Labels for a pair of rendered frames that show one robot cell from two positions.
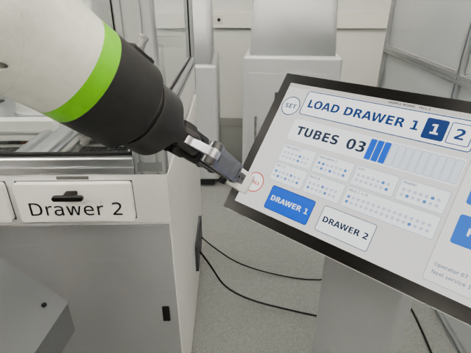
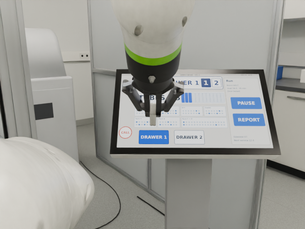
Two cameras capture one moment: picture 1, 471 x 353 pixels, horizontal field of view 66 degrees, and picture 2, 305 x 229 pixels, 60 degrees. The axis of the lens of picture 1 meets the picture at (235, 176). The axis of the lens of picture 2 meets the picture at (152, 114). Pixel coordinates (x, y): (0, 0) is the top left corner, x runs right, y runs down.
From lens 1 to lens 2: 0.43 m
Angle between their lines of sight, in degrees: 40
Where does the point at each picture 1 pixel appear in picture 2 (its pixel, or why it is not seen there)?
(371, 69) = (75, 87)
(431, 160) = (211, 96)
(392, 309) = (208, 179)
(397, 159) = (197, 98)
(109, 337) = not seen: outside the picture
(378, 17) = (72, 54)
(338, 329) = (181, 209)
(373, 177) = (190, 109)
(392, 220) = (208, 125)
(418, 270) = (229, 141)
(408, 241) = (219, 131)
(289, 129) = not seen: hidden behind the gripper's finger
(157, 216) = not seen: hidden behind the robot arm
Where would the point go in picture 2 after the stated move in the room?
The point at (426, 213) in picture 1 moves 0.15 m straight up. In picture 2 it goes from (220, 117) to (223, 70)
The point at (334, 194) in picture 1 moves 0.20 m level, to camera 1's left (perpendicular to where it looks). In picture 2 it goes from (176, 123) to (125, 137)
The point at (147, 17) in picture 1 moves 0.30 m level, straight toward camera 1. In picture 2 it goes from (22, 36) to (95, 33)
